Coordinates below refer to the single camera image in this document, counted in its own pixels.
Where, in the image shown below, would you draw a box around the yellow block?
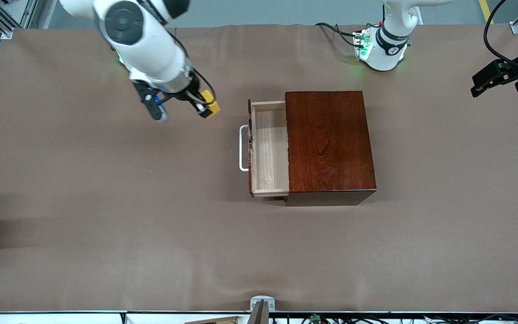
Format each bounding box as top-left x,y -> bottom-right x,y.
201,90 -> 221,118

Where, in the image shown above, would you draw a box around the light wooden drawer white handle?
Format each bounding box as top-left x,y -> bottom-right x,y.
240,100 -> 290,199

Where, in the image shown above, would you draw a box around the dark wooden drawer cabinet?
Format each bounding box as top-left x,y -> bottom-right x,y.
285,90 -> 378,207

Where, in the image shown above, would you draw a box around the brown table cover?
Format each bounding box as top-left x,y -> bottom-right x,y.
0,23 -> 518,313

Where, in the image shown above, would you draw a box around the tan wooden board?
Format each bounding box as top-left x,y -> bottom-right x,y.
184,316 -> 238,324

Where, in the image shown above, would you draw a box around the black left arm base cable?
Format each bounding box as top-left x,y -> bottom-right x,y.
315,22 -> 359,48

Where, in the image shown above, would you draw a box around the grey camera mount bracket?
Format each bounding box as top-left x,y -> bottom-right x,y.
249,295 -> 276,324

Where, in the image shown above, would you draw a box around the white table edge rail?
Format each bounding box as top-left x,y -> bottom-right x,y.
0,310 -> 518,324

